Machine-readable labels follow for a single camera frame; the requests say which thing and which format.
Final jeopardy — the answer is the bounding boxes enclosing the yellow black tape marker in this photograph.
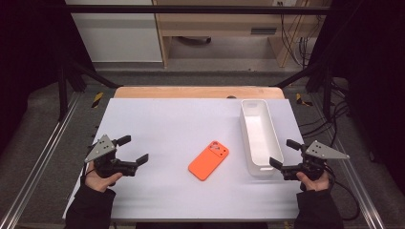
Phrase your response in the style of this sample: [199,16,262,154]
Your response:
[91,92,105,110]
[295,93,313,108]

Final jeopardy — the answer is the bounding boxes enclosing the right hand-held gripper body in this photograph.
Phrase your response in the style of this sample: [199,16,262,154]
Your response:
[281,139,351,182]

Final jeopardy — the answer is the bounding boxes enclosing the bundle of black floor cables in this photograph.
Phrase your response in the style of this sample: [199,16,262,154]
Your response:
[298,77,352,149]

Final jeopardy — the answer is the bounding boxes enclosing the person's right hand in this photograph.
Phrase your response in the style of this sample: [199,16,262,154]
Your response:
[295,172,330,192]

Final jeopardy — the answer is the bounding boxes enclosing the wooden table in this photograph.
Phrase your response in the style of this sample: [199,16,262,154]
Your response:
[113,86,286,100]

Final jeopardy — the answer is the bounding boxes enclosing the black horizontal bar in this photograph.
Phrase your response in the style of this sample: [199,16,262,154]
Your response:
[62,4,332,15]

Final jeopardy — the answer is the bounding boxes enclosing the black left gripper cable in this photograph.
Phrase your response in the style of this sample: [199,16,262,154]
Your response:
[79,165,96,187]

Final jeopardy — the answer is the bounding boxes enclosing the person's left hand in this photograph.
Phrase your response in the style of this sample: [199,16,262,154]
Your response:
[83,161,124,194]

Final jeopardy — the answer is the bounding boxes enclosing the aluminium floor rail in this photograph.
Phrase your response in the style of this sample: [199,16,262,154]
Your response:
[309,91,387,229]
[0,91,81,229]

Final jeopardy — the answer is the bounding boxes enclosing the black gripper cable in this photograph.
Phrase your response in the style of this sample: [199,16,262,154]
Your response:
[79,165,96,187]
[323,166,362,222]

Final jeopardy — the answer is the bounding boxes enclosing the dark curtain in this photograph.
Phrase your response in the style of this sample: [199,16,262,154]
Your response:
[0,0,95,156]
[309,0,405,194]

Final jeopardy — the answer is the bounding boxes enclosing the grey desk drawer handle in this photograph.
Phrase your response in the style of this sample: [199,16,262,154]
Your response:
[250,27,278,35]

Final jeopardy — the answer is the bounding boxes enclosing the hanging cables under desk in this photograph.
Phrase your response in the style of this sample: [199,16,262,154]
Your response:
[279,3,319,69]

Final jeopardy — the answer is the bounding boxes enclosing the black metal stand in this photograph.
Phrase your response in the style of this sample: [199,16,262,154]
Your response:
[270,58,334,121]
[56,56,123,122]

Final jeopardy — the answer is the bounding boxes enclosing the orange phone case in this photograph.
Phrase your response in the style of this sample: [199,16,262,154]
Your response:
[187,139,230,182]

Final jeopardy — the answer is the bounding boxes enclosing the white cabinet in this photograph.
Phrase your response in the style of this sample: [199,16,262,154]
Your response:
[64,0,164,64]

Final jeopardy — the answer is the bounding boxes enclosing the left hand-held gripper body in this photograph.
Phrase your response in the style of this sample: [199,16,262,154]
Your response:
[84,135,139,178]

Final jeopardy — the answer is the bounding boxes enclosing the white plastic bin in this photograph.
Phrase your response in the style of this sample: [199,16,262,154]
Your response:
[240,98,285,177]

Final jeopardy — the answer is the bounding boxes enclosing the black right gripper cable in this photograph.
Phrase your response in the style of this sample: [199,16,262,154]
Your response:
[323,166,362,222]

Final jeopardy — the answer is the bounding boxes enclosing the light wooden desk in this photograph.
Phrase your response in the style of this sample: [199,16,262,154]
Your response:
[152,0,327,69]

